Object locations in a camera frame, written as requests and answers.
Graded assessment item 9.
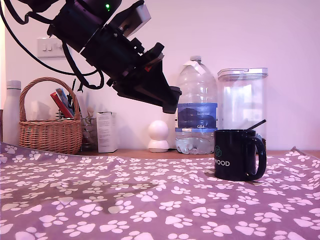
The large clear water bottle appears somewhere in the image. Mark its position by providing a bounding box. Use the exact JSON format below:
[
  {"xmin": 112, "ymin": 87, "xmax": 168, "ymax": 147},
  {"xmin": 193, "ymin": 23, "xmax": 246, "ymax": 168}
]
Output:
[{"xmin": 174, "ymin": 55, "xmax": 219, "ymax": 156}]

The white cardboard carton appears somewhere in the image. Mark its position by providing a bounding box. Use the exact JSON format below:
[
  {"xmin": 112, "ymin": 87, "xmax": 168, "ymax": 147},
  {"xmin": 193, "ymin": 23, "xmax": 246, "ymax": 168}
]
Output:
[{"xmin": 95, "ymin": 111, "xmax": 119, "ymax": 154}]

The colourful printed packet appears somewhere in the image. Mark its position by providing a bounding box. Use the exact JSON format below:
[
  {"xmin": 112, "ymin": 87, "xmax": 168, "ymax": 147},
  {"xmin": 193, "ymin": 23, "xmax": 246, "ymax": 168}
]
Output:
[{"xmin": 55, "ymin": 87, "xmax": 76, "ymax": 117}]

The red packet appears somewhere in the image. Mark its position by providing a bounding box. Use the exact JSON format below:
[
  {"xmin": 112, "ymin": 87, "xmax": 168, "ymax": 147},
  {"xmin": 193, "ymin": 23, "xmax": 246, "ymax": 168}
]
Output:
[{"xmin": 49, "ymin": 91, "xmax": 74, "ymax": 119}]

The clear lidded storage container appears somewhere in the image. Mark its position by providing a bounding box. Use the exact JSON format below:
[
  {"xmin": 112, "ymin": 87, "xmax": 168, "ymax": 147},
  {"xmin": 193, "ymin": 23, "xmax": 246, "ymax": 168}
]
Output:
[{"xmin": 216, "ymin": 66, "xmax": 269, "ymax": 151}]

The black mug with lettering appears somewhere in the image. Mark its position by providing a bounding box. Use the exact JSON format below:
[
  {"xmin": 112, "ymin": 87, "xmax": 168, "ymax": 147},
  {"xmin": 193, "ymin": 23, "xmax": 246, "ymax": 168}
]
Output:
[{"xmin": 213, "ymin": 128, "xmax": 268, "ymax": 182}]

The black stick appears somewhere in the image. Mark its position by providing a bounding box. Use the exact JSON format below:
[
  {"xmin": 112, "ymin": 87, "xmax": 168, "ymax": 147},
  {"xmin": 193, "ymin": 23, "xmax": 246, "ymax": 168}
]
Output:
[{"xmin": 245, "ymin": 119, "xmax": 267, "ymax": 131}]

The paw print cloth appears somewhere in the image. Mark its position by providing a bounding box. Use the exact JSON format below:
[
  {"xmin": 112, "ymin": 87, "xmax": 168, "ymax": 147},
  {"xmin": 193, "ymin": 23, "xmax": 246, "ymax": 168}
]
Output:
[{"xmin": 0, "ymin": 141, "xmax": 320, "ymax": 240}]

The white metal bottle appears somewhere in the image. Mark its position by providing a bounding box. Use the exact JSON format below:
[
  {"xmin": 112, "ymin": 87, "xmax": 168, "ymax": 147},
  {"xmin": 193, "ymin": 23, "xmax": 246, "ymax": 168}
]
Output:
[{"xmin": 2, "ymin": 79, "xmax": 22, "ymax": 146}]

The small white round camera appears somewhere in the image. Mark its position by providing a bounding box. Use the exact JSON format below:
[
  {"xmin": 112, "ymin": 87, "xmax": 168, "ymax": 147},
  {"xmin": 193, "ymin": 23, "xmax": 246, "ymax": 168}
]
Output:
[{"xmin": 147, "ymin": 119, "xmax": 170, "ymax": 153}]

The pale grey camera box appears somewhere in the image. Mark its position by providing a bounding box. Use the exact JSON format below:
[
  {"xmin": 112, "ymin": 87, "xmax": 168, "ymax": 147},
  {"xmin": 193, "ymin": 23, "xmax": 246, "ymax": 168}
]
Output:
[{"xmin": 109, "ymin": 0, "xmax": 152, "ymax": 38}]

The thick hanging black cable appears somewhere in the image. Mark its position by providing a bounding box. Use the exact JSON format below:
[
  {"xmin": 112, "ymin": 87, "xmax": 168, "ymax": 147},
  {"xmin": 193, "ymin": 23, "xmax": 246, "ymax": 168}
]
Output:
[{"xmin": 62, "ymin": 41, "xmax": 105, "ymax": 90}]

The white wall light switch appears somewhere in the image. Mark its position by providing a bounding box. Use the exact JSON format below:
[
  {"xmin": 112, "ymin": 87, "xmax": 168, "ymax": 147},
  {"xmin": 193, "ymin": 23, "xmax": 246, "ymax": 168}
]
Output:
[{"xmin": 37, "ymin": 37, "xmax": 67, "ymax": 59}]

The metal wire rack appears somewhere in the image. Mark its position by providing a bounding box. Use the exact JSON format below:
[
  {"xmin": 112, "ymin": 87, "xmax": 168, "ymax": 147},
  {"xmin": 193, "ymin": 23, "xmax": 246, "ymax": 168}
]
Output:
[{"xmin": 80, "ymin": 115, "xmax": 99, "ymax": 152}]

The long black cable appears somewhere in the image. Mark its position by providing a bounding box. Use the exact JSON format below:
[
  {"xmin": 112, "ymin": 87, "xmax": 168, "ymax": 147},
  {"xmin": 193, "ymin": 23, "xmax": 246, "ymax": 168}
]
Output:
[{"xmin": 0, "ymin": 0, "xmax": 101, "ymax": 76}]

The short looped black cable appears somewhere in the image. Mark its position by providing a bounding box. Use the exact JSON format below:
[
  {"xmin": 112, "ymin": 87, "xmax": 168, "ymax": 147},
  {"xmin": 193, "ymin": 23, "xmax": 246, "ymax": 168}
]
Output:
[{"xmin": 4, "ymin": 0, "xmax": 55, "ymax": 26}]

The wicker basket with handle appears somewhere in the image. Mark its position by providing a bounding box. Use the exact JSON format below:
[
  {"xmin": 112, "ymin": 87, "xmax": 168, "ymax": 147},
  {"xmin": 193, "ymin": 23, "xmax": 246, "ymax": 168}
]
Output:
[{"xmin": 19, "ymin": 76, "xmax": 83, "ymax": 155}]

